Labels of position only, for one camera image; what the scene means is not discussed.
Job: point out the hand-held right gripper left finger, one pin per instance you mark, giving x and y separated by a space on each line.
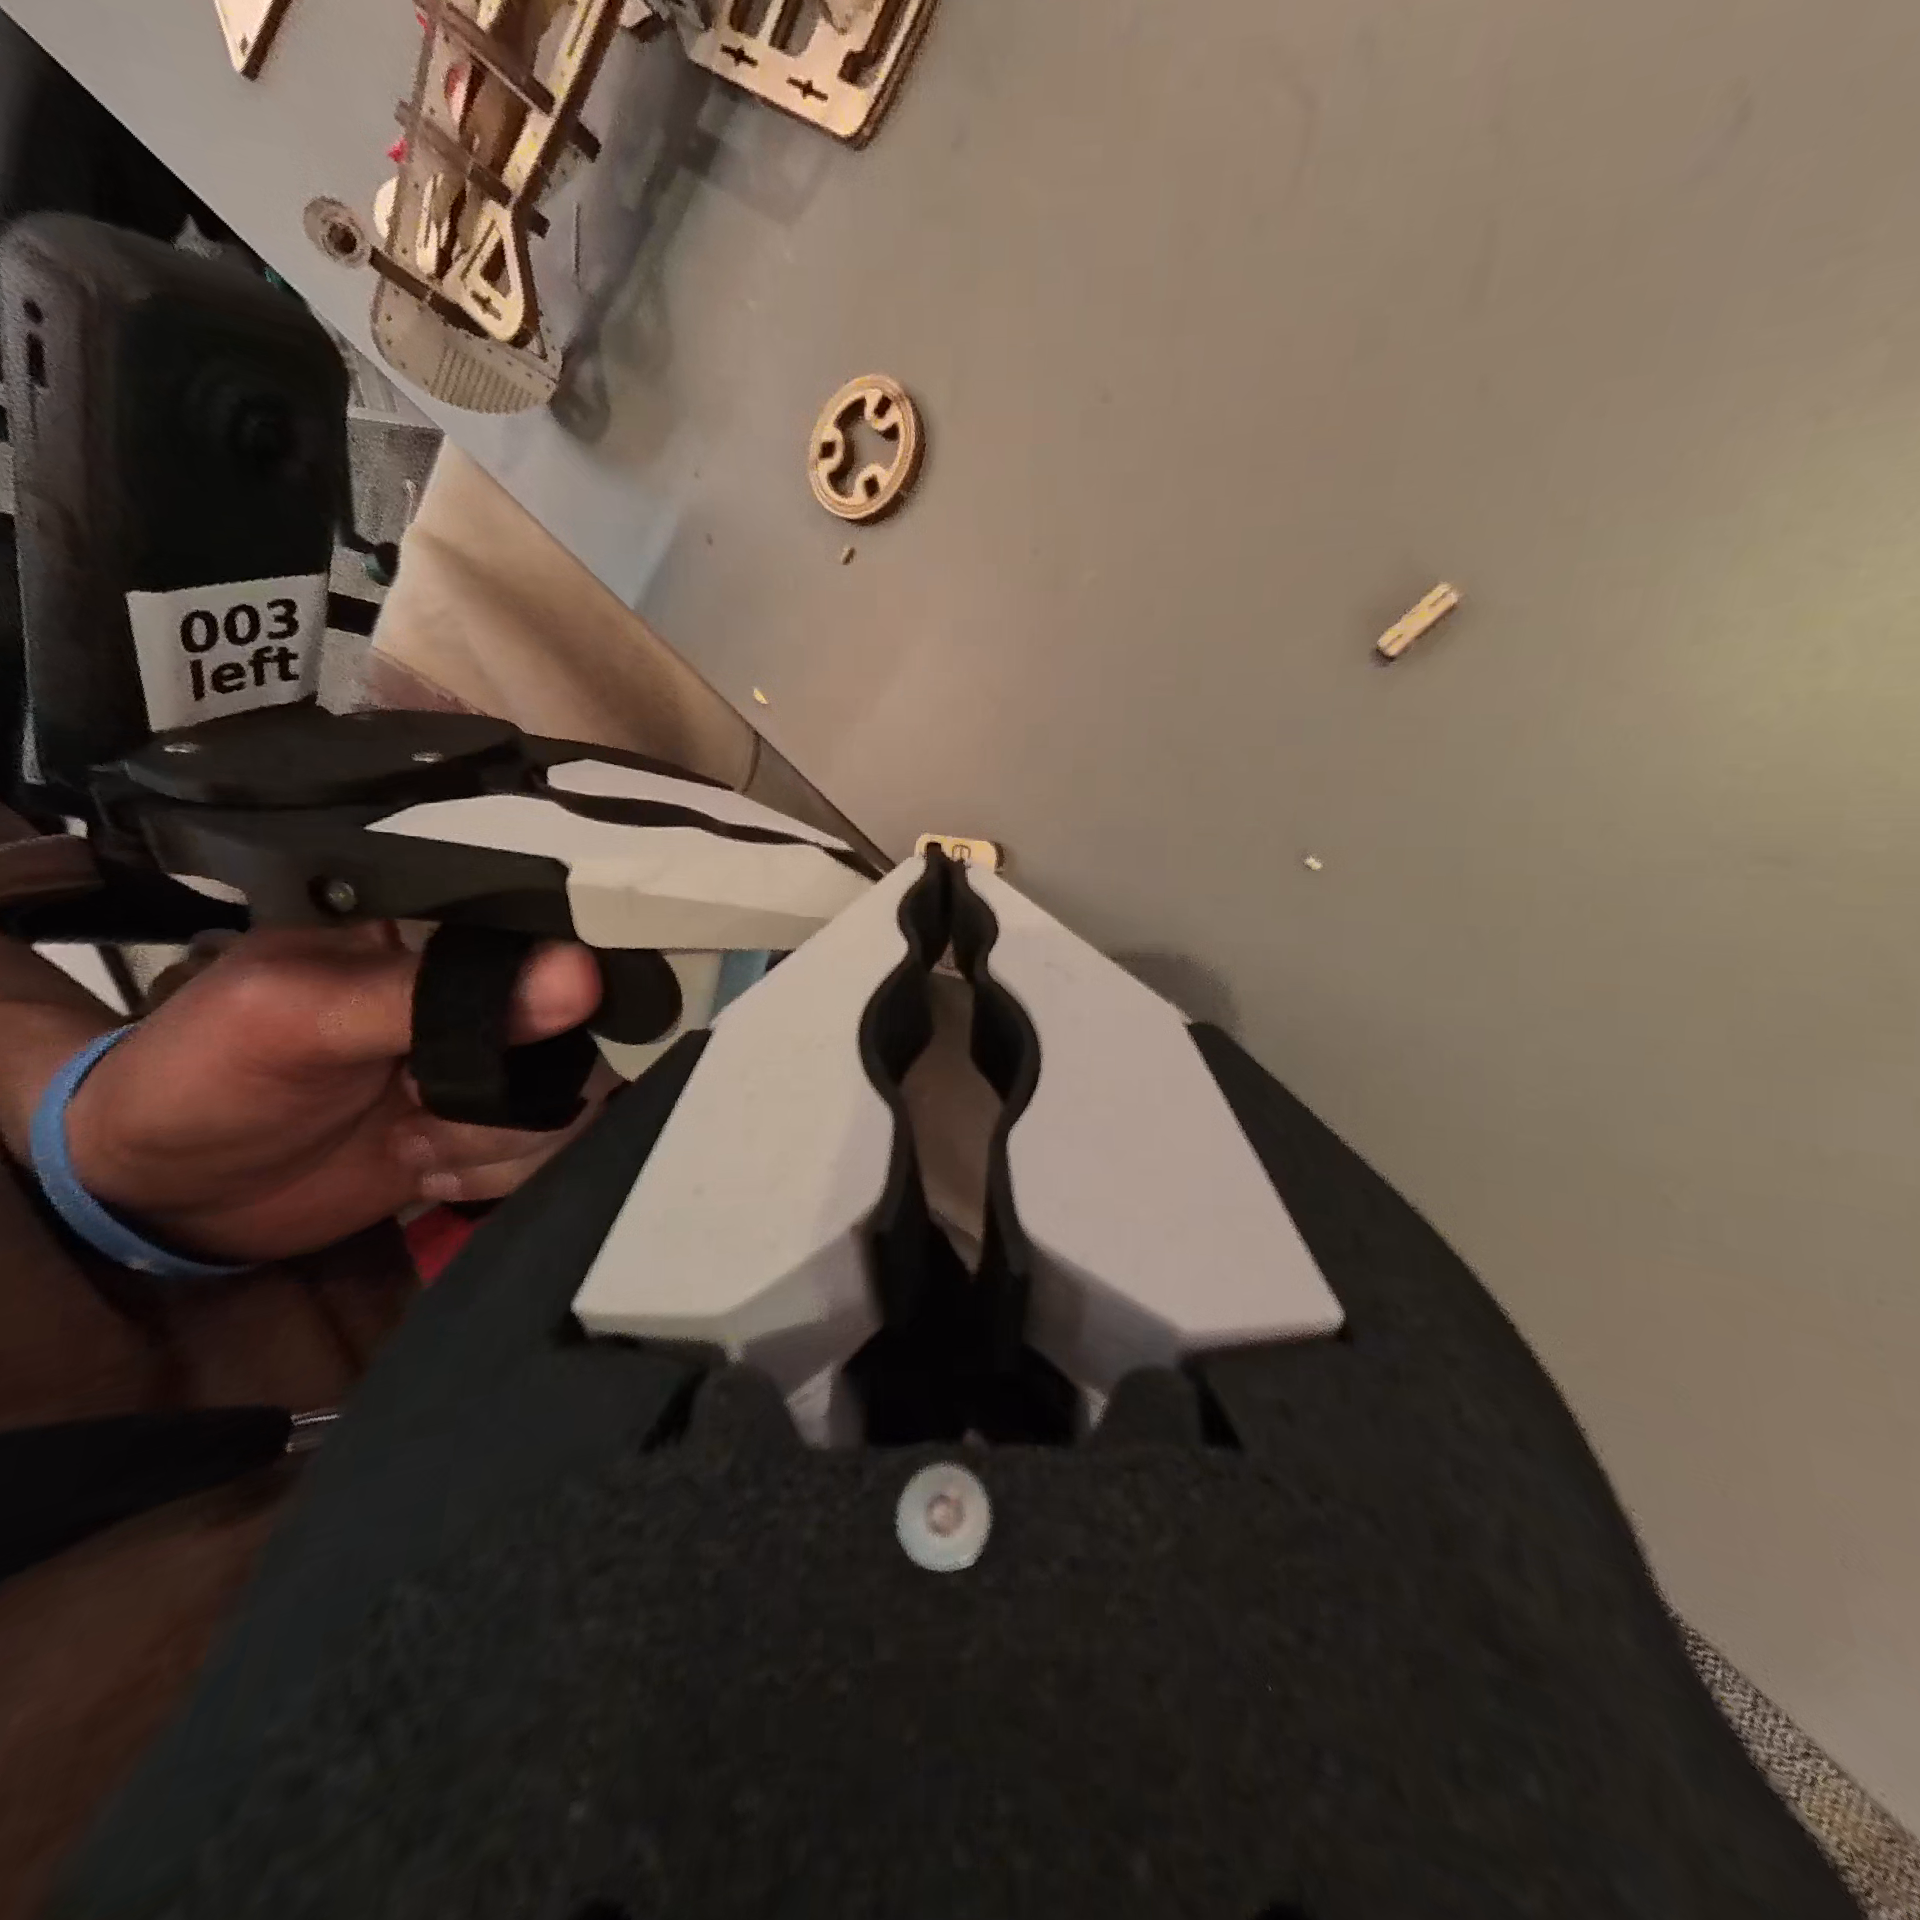
750 1186

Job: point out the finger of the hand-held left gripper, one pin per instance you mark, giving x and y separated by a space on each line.
707 898
661 796

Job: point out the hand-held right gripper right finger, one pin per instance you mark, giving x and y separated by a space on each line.
1154 1198

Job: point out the small wooden part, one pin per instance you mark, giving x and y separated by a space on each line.
976 850

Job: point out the person's left hand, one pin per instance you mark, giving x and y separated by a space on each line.
257 1094

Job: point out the small wooden washer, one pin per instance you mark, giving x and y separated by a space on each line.
320 239

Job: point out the wooden model plane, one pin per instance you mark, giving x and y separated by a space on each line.
465 303

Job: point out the round wooden wheel part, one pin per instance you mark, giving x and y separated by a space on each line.
824 459

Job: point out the flat wooden part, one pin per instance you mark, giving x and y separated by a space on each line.
251 30

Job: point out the short wooden stick piece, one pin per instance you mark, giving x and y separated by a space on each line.
1417 620

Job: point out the blue wristband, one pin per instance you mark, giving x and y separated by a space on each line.
54 1154

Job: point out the person's brown sweater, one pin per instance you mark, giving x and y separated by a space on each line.
118 1725

